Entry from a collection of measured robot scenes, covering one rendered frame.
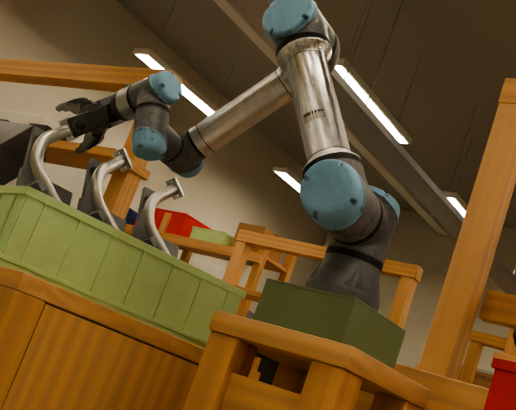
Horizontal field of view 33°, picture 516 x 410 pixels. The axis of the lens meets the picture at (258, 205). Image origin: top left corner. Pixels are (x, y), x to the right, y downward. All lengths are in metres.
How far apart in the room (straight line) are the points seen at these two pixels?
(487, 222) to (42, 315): 1.44
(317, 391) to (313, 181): 0.38
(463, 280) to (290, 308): 1.05
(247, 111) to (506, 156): 1.04
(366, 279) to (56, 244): 0.64
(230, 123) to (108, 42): 8.39
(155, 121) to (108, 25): 8.43
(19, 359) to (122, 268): 0.34
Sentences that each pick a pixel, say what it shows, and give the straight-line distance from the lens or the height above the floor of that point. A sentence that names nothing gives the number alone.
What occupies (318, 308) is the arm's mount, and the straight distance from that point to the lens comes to 1.62.
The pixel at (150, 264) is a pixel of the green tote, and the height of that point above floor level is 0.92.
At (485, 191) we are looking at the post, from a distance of 2.71.
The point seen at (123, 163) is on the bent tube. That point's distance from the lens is 2.23.
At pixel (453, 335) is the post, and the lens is 2.58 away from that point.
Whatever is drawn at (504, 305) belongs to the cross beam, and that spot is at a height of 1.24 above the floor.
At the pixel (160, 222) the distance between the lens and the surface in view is 8.19.
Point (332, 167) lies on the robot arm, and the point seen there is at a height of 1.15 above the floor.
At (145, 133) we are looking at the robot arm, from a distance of 1.88.
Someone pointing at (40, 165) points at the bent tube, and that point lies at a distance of 2.07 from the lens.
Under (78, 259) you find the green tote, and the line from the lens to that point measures 1.86.
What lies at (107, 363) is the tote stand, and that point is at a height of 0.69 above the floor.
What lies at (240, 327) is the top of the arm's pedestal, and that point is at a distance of 1.62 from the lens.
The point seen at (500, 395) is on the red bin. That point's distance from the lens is 1.56.
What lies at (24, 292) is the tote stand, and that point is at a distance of 1.69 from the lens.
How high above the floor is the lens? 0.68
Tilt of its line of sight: 13 degrees up
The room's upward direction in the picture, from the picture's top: 20 degrees clockwise
